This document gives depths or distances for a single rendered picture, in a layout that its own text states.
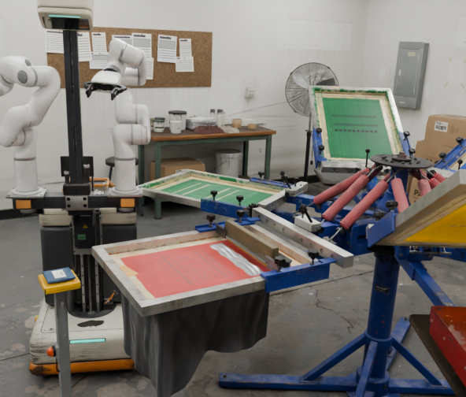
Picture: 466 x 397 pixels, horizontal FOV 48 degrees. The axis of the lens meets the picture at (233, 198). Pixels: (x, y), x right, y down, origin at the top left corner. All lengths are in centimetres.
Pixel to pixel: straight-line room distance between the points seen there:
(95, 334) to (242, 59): 425
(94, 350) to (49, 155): 309
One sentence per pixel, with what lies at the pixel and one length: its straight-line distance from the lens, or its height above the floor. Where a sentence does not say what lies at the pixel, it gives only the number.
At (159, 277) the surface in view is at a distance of 206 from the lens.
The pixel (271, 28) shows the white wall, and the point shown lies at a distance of 671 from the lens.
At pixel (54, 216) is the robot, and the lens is 313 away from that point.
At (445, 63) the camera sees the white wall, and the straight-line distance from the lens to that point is 674.
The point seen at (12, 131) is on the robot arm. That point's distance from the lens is 240.
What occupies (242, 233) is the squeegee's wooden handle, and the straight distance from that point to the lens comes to 226.
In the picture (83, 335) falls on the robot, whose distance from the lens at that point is 307.
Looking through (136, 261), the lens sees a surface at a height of 96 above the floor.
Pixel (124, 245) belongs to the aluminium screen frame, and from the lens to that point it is 229.
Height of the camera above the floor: 183
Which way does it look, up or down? 16 degrees down
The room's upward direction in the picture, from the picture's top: 2 degrees clockwise
